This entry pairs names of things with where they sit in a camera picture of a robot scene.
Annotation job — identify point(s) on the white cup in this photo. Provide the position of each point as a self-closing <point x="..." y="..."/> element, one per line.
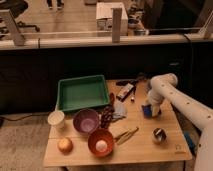
<point x="56" y="119"/>

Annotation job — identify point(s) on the white egg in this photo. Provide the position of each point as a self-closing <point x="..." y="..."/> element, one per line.
<point x="101" y="146"/>

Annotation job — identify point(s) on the small spoon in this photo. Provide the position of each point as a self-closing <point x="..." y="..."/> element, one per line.
<point x="133" y="95"/>

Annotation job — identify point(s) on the white fabric-covered robot arm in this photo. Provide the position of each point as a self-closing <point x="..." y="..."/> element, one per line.
<point x="164" y="87"/>

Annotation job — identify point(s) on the blue object on floor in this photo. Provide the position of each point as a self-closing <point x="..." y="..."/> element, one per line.
<point x="189" y="140"/>

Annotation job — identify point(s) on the grey cloth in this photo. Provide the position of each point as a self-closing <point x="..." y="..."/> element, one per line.
<point x="120" y="111"/>

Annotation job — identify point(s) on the blue sponge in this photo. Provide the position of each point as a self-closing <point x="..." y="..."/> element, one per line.
<point x="147" y="111"/>

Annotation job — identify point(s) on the purple bowl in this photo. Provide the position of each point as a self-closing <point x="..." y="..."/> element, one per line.
<point x="86" y="121"/>

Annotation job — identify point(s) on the white cardboard box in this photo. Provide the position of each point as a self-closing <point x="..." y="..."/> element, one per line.
<point x="104" y="13"/>

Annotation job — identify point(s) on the green plastic tray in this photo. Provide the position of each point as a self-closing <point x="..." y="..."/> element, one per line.
<point x="82" y="92"/>

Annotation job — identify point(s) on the dark red patterned cloth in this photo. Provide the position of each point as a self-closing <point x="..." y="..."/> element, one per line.
<point x="107" y="114"/>

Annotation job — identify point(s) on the small metal cup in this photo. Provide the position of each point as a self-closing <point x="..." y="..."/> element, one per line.
<point x="159" y="136"/>

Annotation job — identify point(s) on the orange bowl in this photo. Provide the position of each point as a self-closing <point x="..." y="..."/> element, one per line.
<point x="101" y="134"/>

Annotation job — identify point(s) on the black handled tool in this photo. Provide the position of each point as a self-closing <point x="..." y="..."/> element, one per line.
<point x="139" y="78"/>

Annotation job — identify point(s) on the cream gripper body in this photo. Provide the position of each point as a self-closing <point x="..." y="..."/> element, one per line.
<point x="155" y="109"/>

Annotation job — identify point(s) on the wooden table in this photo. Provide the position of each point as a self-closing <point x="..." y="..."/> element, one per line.
<point x="140" y="148"/>

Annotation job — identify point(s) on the wooden tongs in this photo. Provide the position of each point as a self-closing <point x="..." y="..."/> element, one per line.
<point x="123" y="137"/>

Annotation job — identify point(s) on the yellow onion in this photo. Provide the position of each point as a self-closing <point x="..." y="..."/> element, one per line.
<point x="65" y="145"/>

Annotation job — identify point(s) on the black and white box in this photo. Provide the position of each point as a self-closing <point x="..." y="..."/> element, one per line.
<point x="123" y="93"/>

